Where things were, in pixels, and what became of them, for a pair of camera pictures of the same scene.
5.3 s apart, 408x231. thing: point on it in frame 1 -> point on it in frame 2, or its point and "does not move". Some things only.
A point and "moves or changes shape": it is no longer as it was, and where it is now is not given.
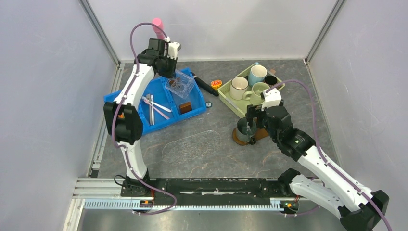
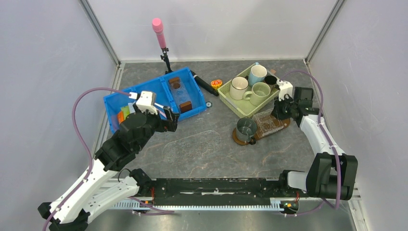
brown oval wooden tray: [260, 133] does not move
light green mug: [254, 96] does not move
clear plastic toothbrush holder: [181, 84] moves or changes shape
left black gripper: [171, 73] -> [169, 125]
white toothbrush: [163, 107] does not move
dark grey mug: [245, 133] does not move
